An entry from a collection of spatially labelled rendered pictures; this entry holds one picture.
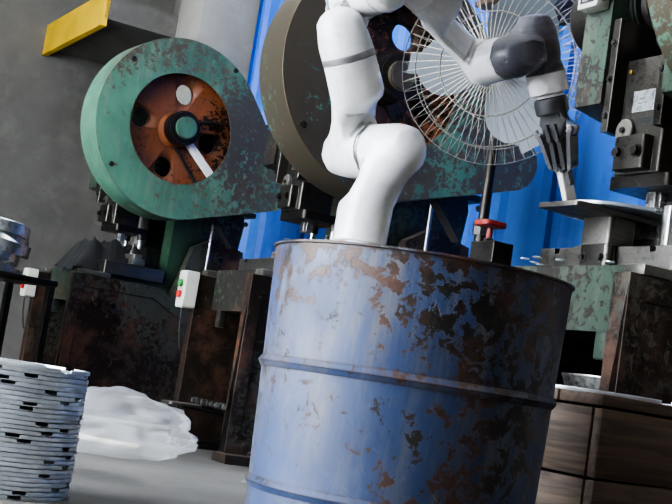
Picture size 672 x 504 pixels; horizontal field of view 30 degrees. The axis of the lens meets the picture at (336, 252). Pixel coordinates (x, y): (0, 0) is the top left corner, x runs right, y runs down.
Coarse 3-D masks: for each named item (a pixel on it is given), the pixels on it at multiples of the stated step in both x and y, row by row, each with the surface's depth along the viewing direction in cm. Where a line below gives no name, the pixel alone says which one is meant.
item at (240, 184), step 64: (128, 64) 550; (192, 64) 566; (128, 128) 549; (192, 128) 559; (256, 128) 584; (128, 192) 549; (192, 192) 566; (256, 192) 584; (128, 256) 581; (192, 256) 589; (64, 320) 557; (128, 320) 572; (128, 384) 571
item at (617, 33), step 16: (624, 32) 300; (640, 32) 302; (624, 48) 300; (640, 48) 302; (656, 48) 305; (624, 64) 300; (608, 80) 298; (624, 80) 300; (608, 96) 298; (656, 96) 284; (608, 112) 297; (656, 112) 283; (608, 128) 297
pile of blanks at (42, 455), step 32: (0, 384) 232; (32, 384) 233; (64, 384) 237; (0, 416) 231; (32, 416) 233; (64, 416) 238; (0, 448) 230; (32, 448) 233; (64, 448) 245; (0, 480) 230; (32, 480) 233; (64, 480) 240
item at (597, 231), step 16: (544, 208) 284; (560, 208) 281; (576, 208) 278; (592, 208) 275; (608, 208) 277; (592, 224) 286; (608, 224) 281; (624, 224) 282; (640, 224) 286; (656, 224) 284; (592, 240) 284; (608, 240) 280; (624, 240) 282; (592, 256) 284; (608, 256) 280
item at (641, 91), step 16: (640, 64) 296; (656, 64) 291; (640, 80) 295; (656, 80) 290; (624, 96) 299; (640, 96) 294; (624, 112) 298; (640, 112) 293; (624, 128) 295; (640, 128) 292; (656, 128) 287; (624, 144) 291; (640, 144) 286; (656, 144) 286; (624, 160) 290; (640, 160) 285; (656, 160) 285
